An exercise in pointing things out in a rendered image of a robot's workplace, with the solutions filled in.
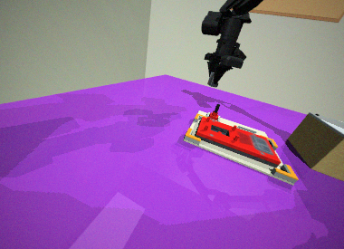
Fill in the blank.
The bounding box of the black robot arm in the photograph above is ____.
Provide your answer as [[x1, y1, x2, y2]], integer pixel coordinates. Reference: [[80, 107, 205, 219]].
[[201, 0, 263, 61]]

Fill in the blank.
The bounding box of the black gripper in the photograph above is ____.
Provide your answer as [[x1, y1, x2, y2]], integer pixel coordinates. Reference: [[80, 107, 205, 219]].
[[204, 35, 244, 84]]

